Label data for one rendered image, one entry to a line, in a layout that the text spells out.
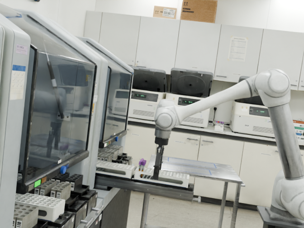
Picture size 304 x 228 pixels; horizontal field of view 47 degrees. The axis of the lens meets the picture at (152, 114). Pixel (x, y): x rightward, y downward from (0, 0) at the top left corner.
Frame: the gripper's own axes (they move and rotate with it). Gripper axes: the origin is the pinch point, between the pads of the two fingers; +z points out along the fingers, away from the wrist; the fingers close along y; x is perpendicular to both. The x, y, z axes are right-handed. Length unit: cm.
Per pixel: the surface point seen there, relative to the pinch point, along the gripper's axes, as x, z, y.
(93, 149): 32.9, -11.3, -17.0
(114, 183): 21.7, 8.2, -6.8
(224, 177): -40, 4, 31
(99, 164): 32.7, -0.1, -2.8
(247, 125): -78, -15, 229
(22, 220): 32, -2, -91
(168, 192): -8.1, 7.5, -6.8
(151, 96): 40, -32, 233
